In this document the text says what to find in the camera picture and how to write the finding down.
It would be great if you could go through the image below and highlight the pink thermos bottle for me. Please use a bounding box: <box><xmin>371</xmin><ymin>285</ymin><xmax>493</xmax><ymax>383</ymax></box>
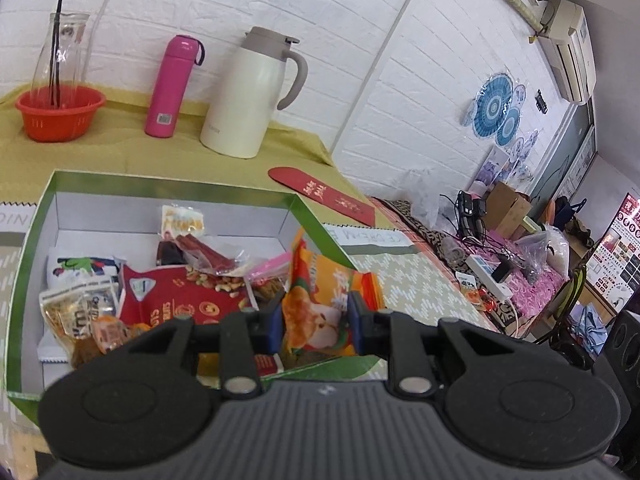
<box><xmin>144</xmin><ymin>35</ymin><xmax>206</xmax><ymax>139</ymax></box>

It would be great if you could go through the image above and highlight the small sausage snack pack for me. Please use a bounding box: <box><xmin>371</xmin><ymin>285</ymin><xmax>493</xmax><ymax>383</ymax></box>
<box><xmin>156</xmin><ymin>205</ymin><xmax>205</xmax><ymax>266</ymax></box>

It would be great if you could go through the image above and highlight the orange snack packet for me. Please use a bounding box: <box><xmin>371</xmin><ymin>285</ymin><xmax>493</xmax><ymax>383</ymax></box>
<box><xmin>282</xmin><ymin>232</ymin><xmax>386</xmax><ymax>359</ymax></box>

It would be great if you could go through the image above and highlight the red plastic basket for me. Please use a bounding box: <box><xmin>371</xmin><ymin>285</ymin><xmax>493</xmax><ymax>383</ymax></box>
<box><xmin>15</xmin><ymin>86</ymin><xmax>106</xmax><ymax>143</ymax></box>

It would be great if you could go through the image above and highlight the brown cardboard box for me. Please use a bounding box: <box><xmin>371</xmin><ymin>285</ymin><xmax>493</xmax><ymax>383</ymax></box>
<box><xmin>484</xmin><ymin>182</ymin><xmax>532</xmax><ymax>238</ymax></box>

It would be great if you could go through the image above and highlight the green cardboard box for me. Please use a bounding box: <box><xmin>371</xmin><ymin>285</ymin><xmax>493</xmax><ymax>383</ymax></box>
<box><xmin>3</xmin><ymin>169</ymin><xmax>388</xmax><ymax>424</ymax></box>

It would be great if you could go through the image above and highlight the colourful poster board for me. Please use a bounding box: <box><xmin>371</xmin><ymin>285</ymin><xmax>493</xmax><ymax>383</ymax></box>
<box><xmin>586</xmin><ymin>194</ymin><xmax>640</xmax><ymax>312</ymax></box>

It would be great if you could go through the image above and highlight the clear glass carafe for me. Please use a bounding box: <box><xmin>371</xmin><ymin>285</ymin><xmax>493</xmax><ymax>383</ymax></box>
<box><xmin>29</xmin><ymin>0</ymin><xmax>90</xmax><ymax>110</ymax></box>

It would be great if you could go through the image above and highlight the cream thermos jug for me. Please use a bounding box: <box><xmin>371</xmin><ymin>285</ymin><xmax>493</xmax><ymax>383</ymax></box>
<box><xmin>200</xmin><ymin>26</ymin><xmax>308</xmax><ymax>159</ymax></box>

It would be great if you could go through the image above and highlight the red nuts bag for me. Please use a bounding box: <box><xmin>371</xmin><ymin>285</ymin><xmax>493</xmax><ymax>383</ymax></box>
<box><xmin>119</xmin><ymin>266</ymin><xmax>252</xmax><ymax>327</ymax></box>

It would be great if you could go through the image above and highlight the blue paper fan decoration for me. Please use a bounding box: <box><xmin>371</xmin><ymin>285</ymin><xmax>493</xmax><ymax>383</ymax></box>
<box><xmin>460</xmin><ymin>73</ymin><xmax>527</xmax><ymax>148</ymax></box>

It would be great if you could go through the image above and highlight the clear peanut snack pack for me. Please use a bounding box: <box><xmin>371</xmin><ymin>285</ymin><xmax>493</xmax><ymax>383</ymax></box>
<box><xmin>39</xmin><ymin>276</ymin><xmax>118</xmax><ymax>353</ymax></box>

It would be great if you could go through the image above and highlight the white air conditioner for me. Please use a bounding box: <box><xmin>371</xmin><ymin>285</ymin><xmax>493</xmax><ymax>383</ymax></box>
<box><xmin>529</xmin><ymin>0</ymin><xmax>597</xmax><ymax>104</ymax></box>

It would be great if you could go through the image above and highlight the red envelope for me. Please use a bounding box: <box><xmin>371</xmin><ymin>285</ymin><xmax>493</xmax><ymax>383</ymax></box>
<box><xmin>268</xmin><ymin>167</ymin><xmax>375</xmax><ymax>228</ymax></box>

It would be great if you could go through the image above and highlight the white power strip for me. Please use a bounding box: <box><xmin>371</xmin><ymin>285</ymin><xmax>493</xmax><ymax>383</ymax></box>
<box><xmin>465</xmin><ymin>255</ymin><xmax>513</xmax><ymax>302</ymax></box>

